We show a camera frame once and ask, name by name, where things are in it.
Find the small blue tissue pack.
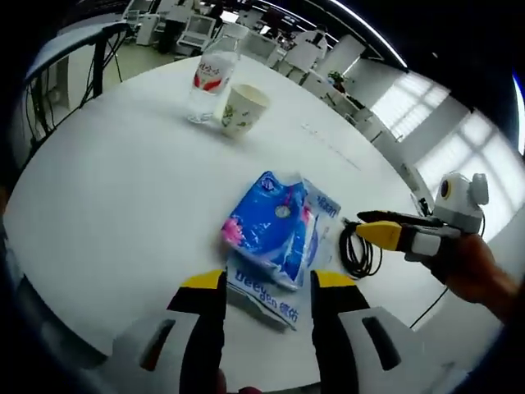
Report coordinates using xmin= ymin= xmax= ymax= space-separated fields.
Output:
xmin=221 ymin=170 xmax=317 ymax=291

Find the black cable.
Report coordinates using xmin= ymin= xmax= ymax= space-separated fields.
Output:
xmin=339 ymin=217 xmax=383 ymax=278

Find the white paper cup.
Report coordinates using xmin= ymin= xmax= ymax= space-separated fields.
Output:
xmin=221 ymin=84 xmax=272 ymax=139

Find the clear plastic water bottle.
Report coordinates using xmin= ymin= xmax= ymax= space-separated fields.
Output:
xmin=187 ymin=34 xmax=243 ymax=126

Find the window with white blinds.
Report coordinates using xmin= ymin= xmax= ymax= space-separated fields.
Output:
xmin=371 ymin=71 xmax=448 ymax=132
xmin=413 ymin=110 xmax=525 ymax=231

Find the ceiling light strip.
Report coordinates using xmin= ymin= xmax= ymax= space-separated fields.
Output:
xmin=512 ymin=73 xmax=525 ymax=157
xmin=330 ymin=0 xmax=409 ymax=69

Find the white office chair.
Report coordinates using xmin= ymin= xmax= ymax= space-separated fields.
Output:
xmin=178 ymin=16 xmax=218 ymax=47

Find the large blue wipes packet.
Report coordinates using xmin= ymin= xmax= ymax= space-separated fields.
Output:
xmin=225 ymin=174 xmax=342 ymax=332

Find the thin right gripper cable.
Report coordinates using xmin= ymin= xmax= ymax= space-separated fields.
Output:
xmin=409 ymin=285 xmax=449 ymax=329

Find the black display stand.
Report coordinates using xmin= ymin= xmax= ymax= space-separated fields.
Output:
xmin=24 ymin=28 xmax=128 ymax=136

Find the green potted plant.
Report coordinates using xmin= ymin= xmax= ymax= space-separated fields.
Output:
xmin=326 ymin=69 xmax=350 ymax=94

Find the person's left hand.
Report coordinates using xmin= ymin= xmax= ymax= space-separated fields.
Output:
xmin=216 ymin=368 xmax=258 ymax=394

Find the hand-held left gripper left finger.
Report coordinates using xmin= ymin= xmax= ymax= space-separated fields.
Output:
xmin=110 ymin=268 xmax=229 ymax=394

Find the person's right hand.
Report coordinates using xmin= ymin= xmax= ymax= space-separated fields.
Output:
xmin=429 ymin=234 xmax=500 ymax=307

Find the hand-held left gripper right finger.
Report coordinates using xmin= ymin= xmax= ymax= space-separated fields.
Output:
xmin=309 ymin=268 xmax=415 ymax=394

